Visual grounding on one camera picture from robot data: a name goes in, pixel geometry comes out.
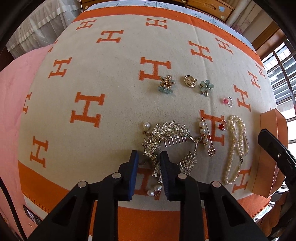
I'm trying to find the long white pearl necklace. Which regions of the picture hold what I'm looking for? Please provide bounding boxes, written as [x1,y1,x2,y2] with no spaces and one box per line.
[222,115,250,185]

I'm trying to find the pearl safety pin brooch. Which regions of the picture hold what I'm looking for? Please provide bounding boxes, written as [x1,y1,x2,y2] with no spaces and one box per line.
[199,118,216,157]

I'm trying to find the silver leaf hair comb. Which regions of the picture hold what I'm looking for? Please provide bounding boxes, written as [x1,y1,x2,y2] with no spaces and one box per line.
[142,121,202,197]

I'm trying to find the red stone ring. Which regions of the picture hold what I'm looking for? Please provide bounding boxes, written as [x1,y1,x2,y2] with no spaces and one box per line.
[217,119,228,132]

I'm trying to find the green flower brooch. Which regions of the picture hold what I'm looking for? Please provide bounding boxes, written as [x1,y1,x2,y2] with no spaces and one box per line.
[199,80,214,97]

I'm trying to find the gold cross flower brooch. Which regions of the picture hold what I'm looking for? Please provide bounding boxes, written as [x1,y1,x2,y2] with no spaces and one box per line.
[158,75,176,94]

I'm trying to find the gold round brooch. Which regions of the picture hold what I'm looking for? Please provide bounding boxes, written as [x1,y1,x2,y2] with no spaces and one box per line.
[184,75,198,88]

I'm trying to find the right human hand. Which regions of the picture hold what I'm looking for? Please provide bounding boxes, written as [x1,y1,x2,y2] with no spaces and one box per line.
[255,191,290,237]

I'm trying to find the pink tray box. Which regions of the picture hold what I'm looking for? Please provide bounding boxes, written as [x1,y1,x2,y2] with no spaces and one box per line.
[252,109,288,198]

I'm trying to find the window metal grille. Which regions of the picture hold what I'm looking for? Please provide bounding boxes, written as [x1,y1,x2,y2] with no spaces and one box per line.
[262,39,296,144]

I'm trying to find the orange beige H blanket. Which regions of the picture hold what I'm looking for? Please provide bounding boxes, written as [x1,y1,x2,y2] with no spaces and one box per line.
[18,6,276,240]

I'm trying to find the pink bed sheet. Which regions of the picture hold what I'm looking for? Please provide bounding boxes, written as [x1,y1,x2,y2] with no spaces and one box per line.
[0,45,51,235]

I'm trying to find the floral curtain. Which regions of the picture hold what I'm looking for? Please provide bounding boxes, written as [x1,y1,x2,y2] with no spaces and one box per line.
[225,1,273,43]

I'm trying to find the wooden desk with drawers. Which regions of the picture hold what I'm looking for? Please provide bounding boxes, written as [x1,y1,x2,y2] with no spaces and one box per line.
[80,0,234,22]

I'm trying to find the white lace covered piano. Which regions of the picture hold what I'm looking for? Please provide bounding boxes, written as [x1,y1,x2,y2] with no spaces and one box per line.
[6,0,81,59]

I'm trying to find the blue patterned bed sheet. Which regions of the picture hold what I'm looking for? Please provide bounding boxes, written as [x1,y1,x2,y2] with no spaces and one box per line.
[83,0,253,49]

